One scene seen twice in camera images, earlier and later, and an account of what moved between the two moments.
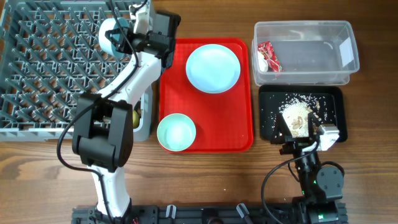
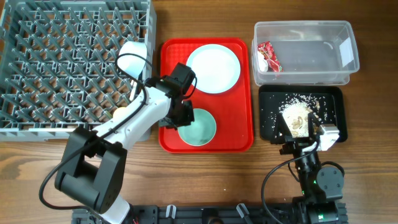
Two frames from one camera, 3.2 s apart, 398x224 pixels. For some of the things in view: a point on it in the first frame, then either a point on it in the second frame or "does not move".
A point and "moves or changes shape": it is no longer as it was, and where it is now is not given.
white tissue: x=262 y=63 does not move
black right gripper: x=296 y=144 does not move
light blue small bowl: x=106 y=43 moves or changes shape
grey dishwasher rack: x=50 y=53 does not move
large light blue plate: x=212 y=68 does not move
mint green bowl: x=176 y=132 -> x=201 y=130
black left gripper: x=127 y=45 -> x=188 y=121
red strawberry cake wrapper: x=267 y=50 does not move
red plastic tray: x=224 y=122 does not move
